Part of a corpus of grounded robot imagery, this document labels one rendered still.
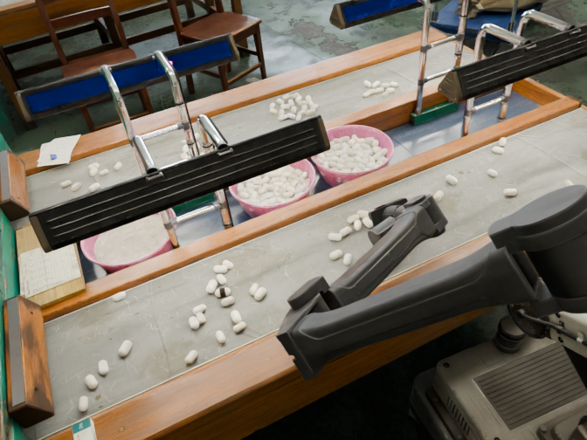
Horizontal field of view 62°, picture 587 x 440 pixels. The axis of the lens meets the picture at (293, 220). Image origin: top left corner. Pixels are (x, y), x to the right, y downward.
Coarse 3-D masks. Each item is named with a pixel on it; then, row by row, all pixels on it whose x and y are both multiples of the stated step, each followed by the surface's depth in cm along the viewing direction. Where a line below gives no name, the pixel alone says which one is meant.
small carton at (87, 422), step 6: (84, 420) 95; (90, 420) 95; (72, 426) 94; (78, 426) 94; (84, 426) 94; (90, 426) 94; (78, 432) 93; (84, 432) 93; (90, 432) 93; (78, 438) 92; (84, 438) 92; (90, 438) 92
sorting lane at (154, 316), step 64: (576, 128) 158; (384, 192) 143; (448, 192) 141; (256, 256) 129; (320, 256) 127; (64, 320) 119; (128, 320) 117; (256, 320) 114; (64, 384) 106; (128, 384) 105
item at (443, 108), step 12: (420, 0) 152; (468, 0) 156; (456, 36) 163; (420, 48) 160; (456, 48) 167; (420, 60) 163; (456, 60) 169; (420, 72) 165; (444, 72) 171; (420, 84) 168; (420, 96) 171; (420, 108) 175; (432, 108) 179; (444, 108) 180; (456, 108) 183; (420, 120) 178
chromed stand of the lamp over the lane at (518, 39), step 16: (528, 16) 136; (544, 16) 132; (480, 32) 134; (496, 32) 129; (512, 32) 126; (576, 32) 126; (480, 48) 137; (528, 48) 122; (464, 112) 152; (464, 128) 155
